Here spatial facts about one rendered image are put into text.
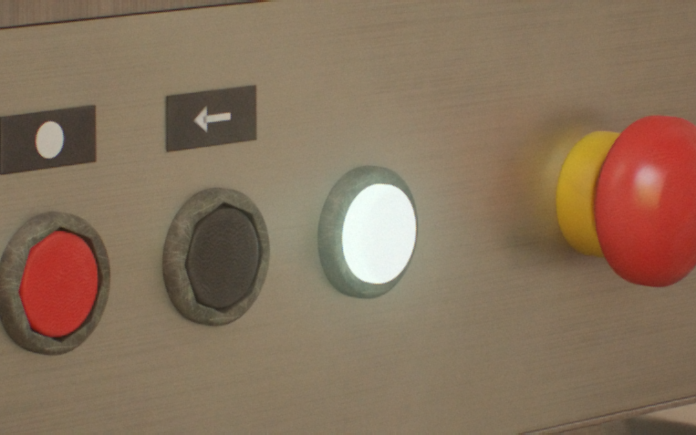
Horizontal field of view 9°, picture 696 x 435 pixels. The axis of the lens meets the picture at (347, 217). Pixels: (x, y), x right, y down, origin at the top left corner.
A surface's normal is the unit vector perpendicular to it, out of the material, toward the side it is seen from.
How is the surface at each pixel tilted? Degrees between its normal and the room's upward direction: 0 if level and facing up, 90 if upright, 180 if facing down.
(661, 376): 90
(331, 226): 82
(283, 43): 90
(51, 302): 90
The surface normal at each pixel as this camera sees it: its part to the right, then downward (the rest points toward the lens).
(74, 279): 0.73, 0.10
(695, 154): 0.69, -0.42
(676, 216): 0.49, 0.23
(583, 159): -0.51, -0.57
